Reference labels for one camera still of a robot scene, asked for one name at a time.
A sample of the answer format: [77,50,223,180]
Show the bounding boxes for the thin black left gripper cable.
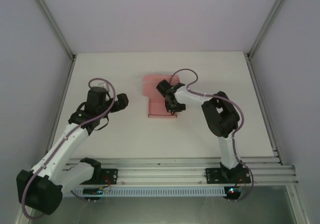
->
[94,116,110,131]

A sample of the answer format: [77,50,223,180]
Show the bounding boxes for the aluminium table side rail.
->
[246,56,312,224]
[12,56,77,224]

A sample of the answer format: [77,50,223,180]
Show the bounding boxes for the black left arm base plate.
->
[82,168,119,186]

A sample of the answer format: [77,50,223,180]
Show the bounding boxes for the red left base wire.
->
[103,175,114,191]

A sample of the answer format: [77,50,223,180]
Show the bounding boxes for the red base wire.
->
[236,176,248,189]
[103,175,114,191]

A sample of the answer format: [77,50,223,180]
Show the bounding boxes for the aluminium mounting rail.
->
[29,157,300,186]

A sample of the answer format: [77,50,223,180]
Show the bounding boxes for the aluminium frame post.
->
[246,0,295,61]
[24,0,77,62]

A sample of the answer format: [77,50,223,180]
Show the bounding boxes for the pale blue slotted cable duct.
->
[67,185,226,197]

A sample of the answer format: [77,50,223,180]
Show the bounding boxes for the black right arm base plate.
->
[204,167,252,184]

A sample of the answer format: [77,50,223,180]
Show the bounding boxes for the red right base wire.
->
[236,176,248,189]

